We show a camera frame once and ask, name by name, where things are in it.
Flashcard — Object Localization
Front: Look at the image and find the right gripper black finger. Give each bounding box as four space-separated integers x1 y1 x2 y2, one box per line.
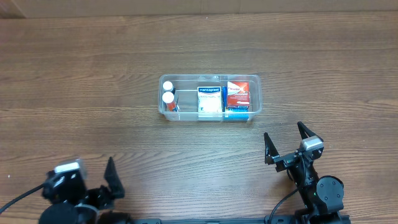
297 121 317 139
264 133 280 165

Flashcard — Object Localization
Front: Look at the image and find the blue lozenge box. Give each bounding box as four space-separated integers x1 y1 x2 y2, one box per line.
222 86 249 121

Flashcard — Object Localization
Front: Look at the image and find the red Panadol box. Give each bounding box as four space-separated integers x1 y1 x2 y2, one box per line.
226 82 250 110

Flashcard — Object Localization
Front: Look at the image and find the white plaster box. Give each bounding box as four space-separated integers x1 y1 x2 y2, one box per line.
197 86 223 120

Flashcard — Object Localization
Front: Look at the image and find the orange vitamin tablet tube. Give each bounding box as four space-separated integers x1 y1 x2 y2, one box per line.
162 91 180 112

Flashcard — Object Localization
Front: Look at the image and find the dark brown medicine bottle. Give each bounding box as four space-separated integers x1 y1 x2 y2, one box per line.
162 81 176 95

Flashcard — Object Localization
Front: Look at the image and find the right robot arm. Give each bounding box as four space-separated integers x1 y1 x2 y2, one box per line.
264 121 351 224

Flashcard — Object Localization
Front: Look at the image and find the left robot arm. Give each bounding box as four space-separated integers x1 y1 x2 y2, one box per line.
39 157 133 224

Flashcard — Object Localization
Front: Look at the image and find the clear plastic container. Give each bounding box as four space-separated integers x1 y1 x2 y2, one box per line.
158 74 262 121

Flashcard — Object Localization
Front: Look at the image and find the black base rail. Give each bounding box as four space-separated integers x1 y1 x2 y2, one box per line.
127 215 297 224

